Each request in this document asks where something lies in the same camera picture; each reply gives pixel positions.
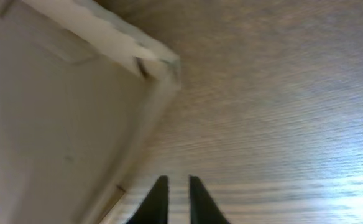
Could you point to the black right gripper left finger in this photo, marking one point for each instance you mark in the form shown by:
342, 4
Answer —
154, 208

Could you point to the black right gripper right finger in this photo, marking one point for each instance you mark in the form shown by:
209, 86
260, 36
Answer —
203, 209

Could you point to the brown cardboard box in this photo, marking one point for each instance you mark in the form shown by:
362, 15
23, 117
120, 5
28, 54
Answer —
80, 90

